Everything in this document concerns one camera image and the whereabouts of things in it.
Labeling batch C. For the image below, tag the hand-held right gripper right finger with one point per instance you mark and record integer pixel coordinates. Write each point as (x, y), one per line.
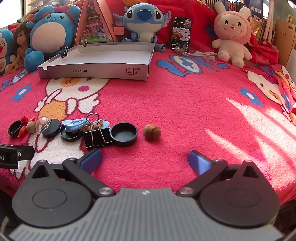
(198, 162)

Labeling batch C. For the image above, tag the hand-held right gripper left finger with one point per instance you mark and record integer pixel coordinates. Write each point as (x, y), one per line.
(91, 160)

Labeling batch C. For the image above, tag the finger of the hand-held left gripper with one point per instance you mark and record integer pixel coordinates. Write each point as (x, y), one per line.
(25, 153)

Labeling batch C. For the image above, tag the small red cone piece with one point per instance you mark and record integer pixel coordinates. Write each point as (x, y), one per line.
(22, 132)
(24, 119)

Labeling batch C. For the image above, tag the large black binder clip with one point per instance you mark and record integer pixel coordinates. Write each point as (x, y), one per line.
(97, 139)

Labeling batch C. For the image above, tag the black round lid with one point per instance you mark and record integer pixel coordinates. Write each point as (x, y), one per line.
(69, 138)
(54, 129)
(124, 135)
(13, 132)

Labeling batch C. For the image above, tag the small round brown nut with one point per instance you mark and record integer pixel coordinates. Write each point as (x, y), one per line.
(31, 127)

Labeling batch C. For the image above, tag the clear plastic dome capsule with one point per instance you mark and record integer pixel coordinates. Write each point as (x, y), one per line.
(42, 124)

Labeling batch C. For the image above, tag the white hair clip brown bears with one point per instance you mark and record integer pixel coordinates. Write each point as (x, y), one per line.
(105, 124)

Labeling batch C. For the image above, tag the blue hair clip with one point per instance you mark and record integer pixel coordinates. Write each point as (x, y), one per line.
(74, 124)

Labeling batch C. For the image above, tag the brown acorn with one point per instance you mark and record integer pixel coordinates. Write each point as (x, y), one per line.
(152, 132)

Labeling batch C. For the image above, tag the white cardboard box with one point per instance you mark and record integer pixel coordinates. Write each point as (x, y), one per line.
(92, 70)

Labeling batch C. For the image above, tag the red cartoon printed blanket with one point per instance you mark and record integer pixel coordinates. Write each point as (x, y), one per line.
(185, 104)

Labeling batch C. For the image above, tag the small black binder clip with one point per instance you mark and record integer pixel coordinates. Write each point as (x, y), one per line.
(64, 53)

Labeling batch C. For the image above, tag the blue cat robot plush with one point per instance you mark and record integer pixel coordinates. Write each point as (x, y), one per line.
(4, 46)

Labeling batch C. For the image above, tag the brown haired doll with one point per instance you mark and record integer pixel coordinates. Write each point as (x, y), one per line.
(22, 37)

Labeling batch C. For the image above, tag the round blue mouse plush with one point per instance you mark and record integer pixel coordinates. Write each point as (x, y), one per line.
(48, 34)

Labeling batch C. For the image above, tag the crumpled red cloth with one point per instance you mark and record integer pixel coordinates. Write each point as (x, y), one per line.
(263, 53)

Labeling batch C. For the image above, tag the black smartphone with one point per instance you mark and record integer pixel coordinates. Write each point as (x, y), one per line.
(181, 34)

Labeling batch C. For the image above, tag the pink triangular dollhouse box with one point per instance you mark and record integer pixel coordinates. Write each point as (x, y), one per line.
(97, 27)

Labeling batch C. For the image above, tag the pink bunny plush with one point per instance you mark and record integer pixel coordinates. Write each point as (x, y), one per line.
(231, 30)

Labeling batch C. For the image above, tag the red blanket orange bear print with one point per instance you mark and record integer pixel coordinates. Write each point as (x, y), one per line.
(198, 23)

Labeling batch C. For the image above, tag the blue alien plush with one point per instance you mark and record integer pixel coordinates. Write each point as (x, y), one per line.
(143, 20)

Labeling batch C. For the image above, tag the brown cardboard box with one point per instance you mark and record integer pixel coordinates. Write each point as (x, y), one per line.
(284, 34)

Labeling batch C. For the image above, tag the row of books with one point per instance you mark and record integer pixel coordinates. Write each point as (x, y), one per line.
(233, 5)

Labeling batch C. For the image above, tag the blue bag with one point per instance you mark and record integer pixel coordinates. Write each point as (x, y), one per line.
(254, 7)

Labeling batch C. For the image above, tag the white pipe frame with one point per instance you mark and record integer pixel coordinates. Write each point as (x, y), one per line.
(269, 23)

